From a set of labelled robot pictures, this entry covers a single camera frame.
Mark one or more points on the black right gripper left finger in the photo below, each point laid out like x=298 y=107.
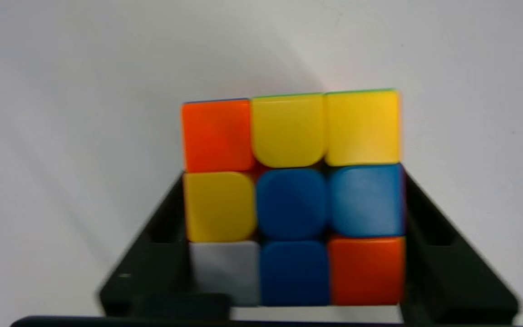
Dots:
x=155 y=268

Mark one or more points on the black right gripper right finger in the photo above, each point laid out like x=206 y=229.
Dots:
x=452 y=272

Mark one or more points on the multicoloured rubiks cube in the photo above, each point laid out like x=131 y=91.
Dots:
x=292 y=198

